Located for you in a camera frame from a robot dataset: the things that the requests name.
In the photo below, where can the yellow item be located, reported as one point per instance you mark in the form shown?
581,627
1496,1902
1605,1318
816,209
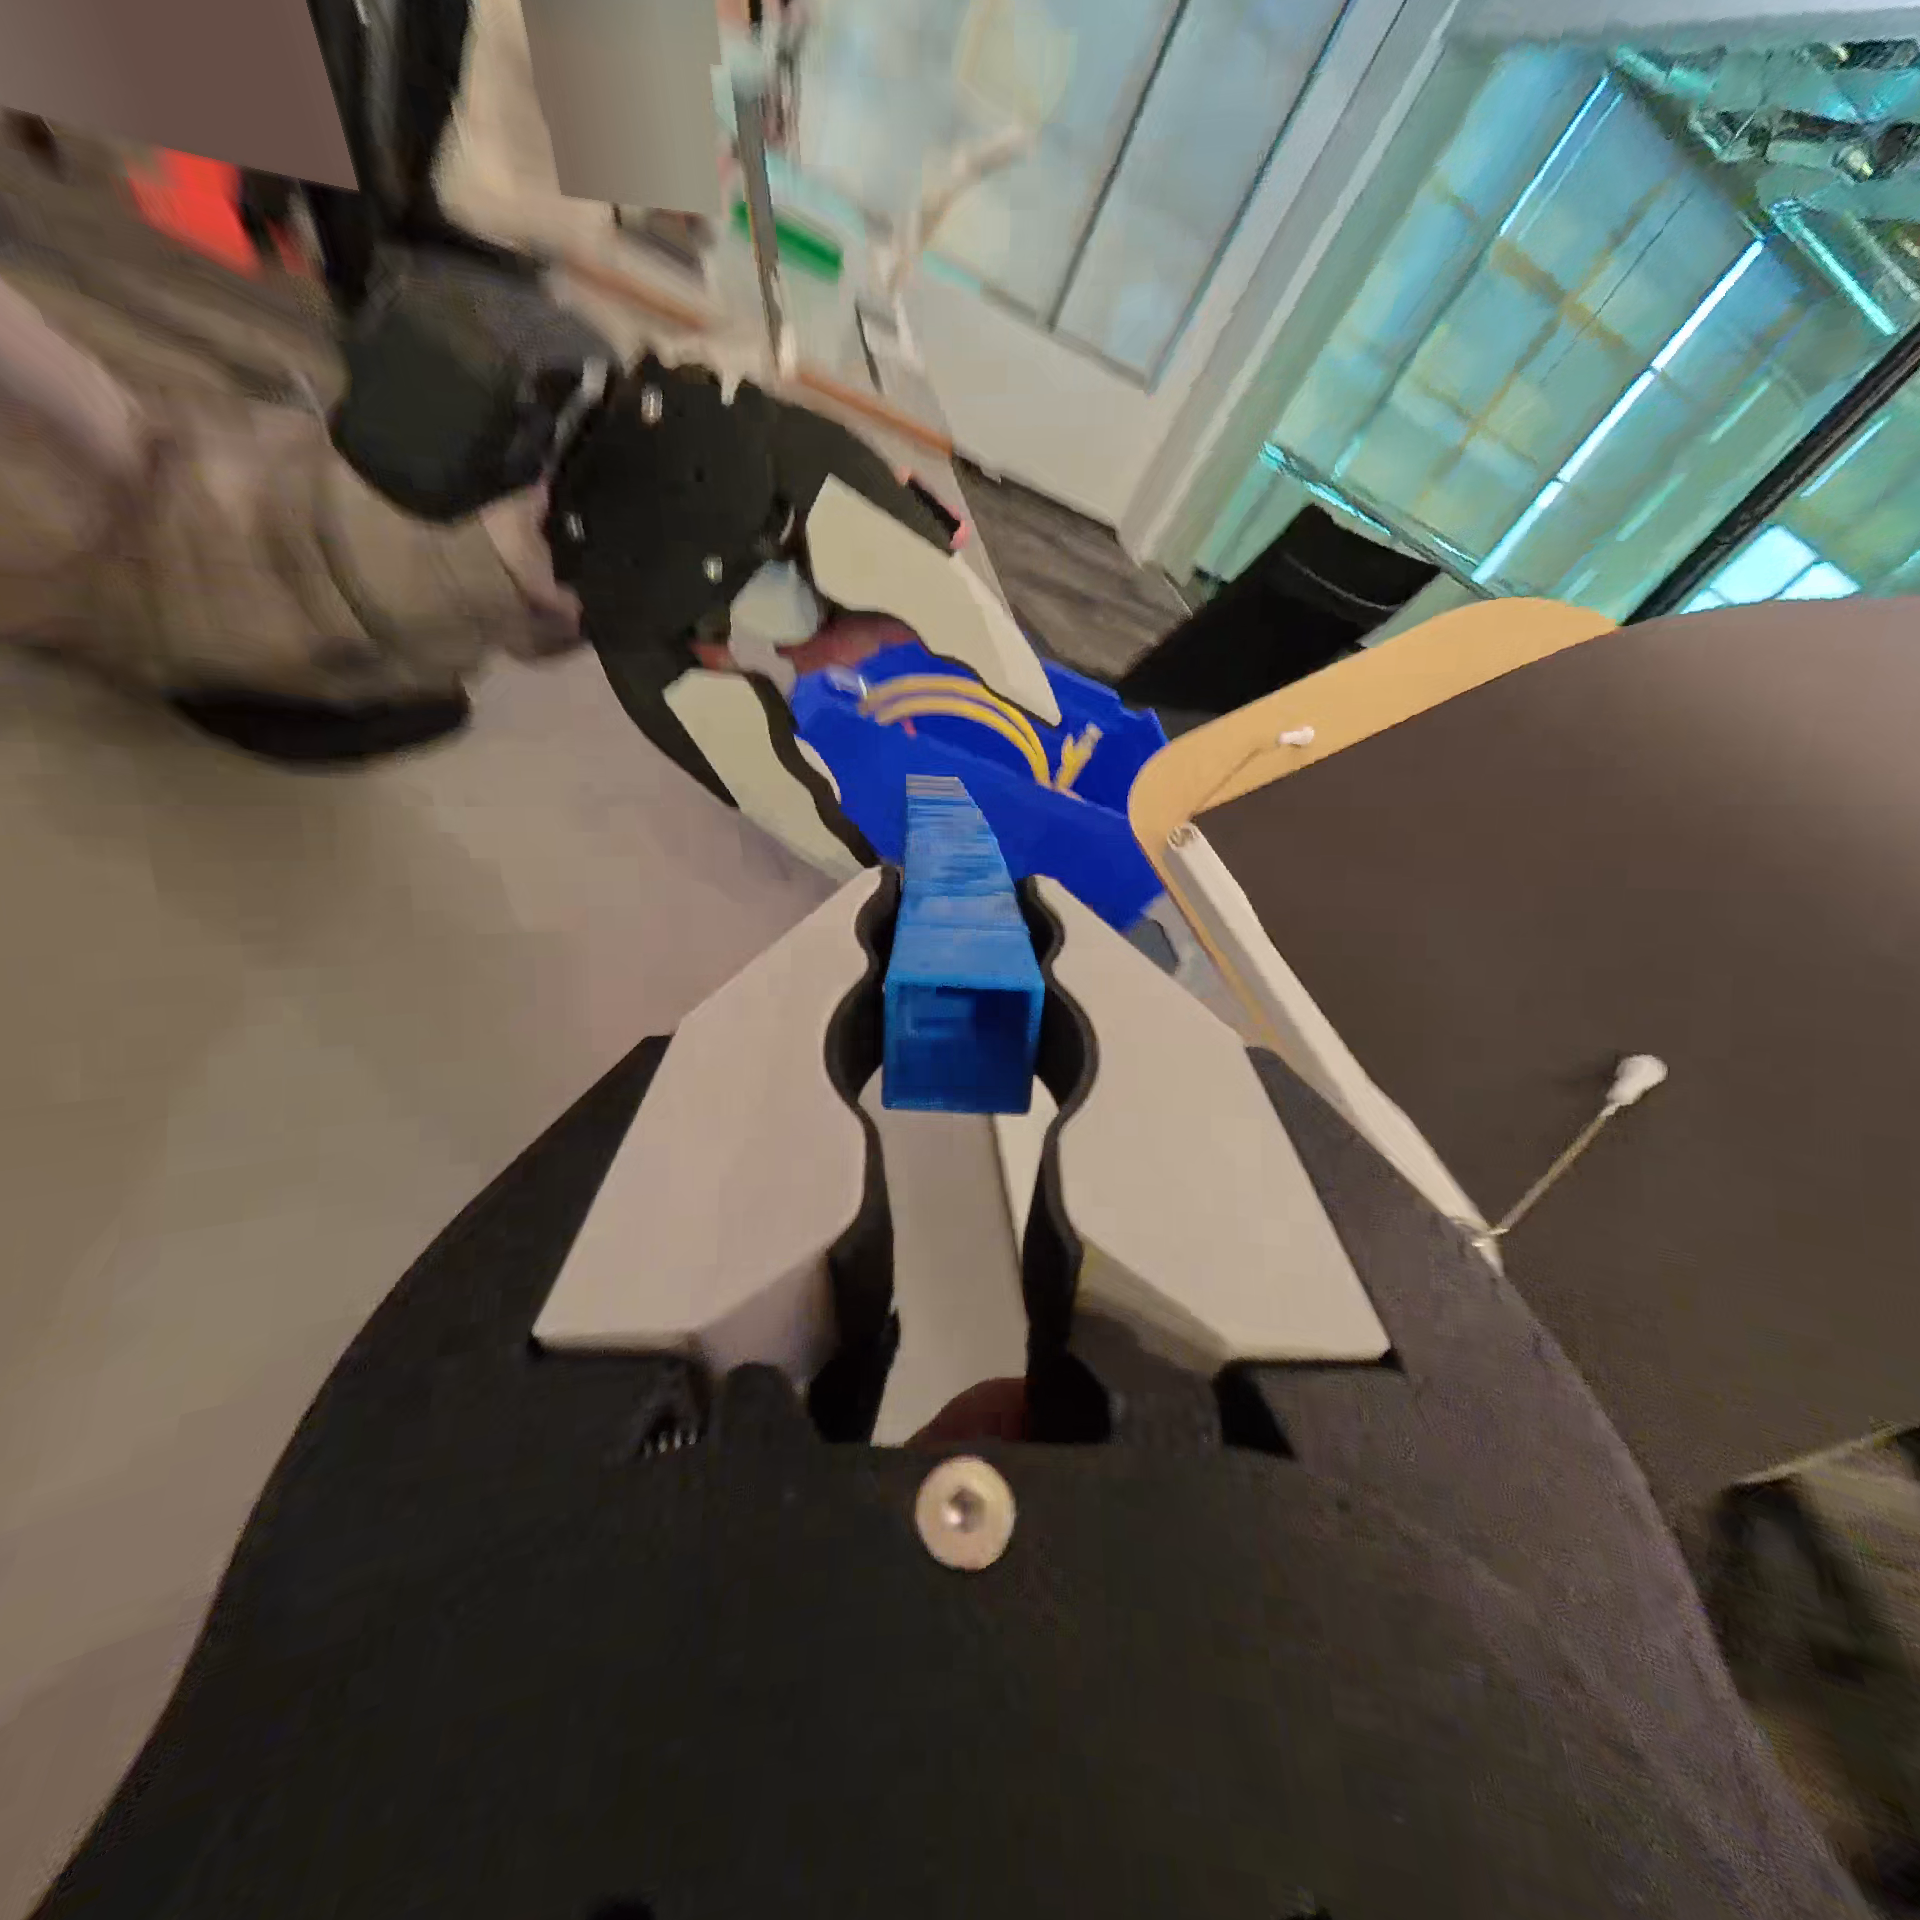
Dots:
989,720

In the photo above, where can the orange traffic cone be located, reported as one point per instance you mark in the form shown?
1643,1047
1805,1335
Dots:
195,205

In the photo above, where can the person's left hand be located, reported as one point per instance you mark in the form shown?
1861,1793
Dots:
826,645

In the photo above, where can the black backdrop board stand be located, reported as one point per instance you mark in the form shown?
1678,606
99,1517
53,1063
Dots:
1621,991

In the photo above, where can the black mesh chair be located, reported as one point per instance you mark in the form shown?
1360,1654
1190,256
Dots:
1292,615

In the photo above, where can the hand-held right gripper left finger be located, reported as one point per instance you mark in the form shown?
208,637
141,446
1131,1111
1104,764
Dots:
707,1200

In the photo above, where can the long blue rectangular bar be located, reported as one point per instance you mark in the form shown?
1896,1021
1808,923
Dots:
961,961

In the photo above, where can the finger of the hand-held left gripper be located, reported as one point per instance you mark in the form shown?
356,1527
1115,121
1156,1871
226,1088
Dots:
931,601
765,766

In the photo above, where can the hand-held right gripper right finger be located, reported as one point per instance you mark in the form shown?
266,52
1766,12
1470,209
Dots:
1217,1200

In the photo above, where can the person's left forearm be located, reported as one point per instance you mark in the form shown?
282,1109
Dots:
181,510

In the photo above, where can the blue plastic bin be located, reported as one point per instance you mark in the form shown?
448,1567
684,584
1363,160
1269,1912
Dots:
1112,781

